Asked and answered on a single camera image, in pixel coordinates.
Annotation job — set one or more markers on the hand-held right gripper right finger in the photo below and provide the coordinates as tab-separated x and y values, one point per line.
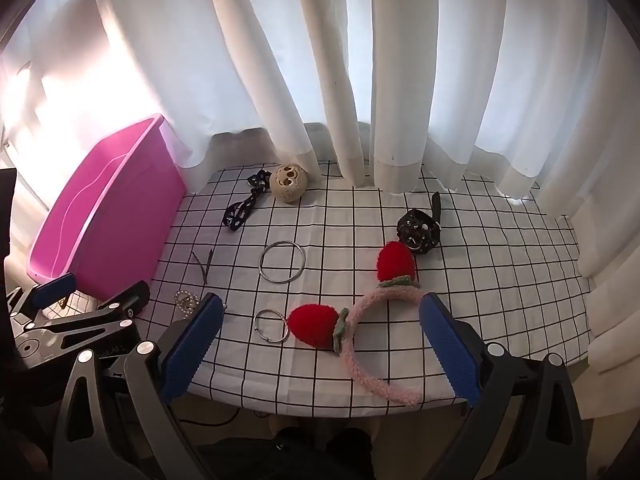
450	352

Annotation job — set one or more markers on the black checked white tablecloth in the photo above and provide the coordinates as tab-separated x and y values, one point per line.
350	240

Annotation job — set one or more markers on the white curtain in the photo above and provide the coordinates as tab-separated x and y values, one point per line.
400	60

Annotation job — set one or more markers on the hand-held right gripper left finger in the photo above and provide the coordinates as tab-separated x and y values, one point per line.
192	347

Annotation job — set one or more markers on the black hair pin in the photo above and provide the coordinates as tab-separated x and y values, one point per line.
204	272

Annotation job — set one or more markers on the pink plastic bin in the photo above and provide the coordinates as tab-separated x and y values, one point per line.
100	210

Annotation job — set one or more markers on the pink strawberry headband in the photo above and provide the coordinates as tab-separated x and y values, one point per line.
365	306

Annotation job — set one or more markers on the black bow ribbon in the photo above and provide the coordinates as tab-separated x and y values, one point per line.
240	212

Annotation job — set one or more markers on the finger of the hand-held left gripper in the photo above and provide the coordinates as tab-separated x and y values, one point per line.
52	287
127	300

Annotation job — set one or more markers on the beige round plush toy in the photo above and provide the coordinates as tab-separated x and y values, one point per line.
289	182

